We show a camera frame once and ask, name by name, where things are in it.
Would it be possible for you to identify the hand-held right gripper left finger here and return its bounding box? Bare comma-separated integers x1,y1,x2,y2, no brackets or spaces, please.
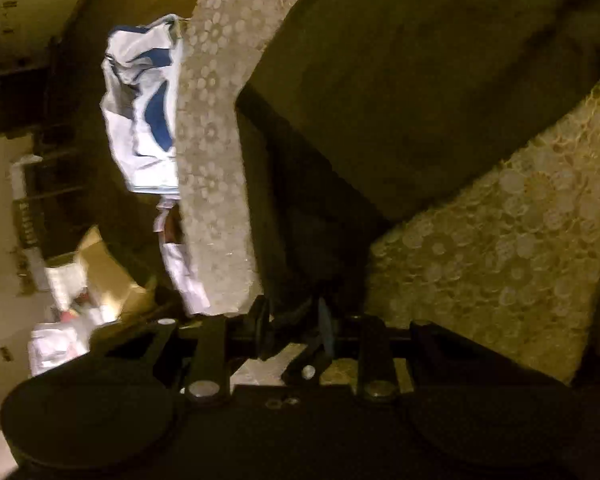
102,295,272,406

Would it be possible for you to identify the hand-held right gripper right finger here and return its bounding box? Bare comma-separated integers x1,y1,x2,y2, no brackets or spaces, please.
318,299,486,404

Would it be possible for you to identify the olive green garment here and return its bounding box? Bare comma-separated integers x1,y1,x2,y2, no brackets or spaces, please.
234,0,600,356

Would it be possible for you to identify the white cloth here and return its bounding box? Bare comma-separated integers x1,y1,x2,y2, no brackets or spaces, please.
152,200,212,316

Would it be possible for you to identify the brown cardboard box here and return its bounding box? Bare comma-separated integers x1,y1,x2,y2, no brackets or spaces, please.
75,225,158,323

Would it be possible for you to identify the blue and white polo shirt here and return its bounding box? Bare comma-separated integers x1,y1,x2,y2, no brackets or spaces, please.
100,14,187,196

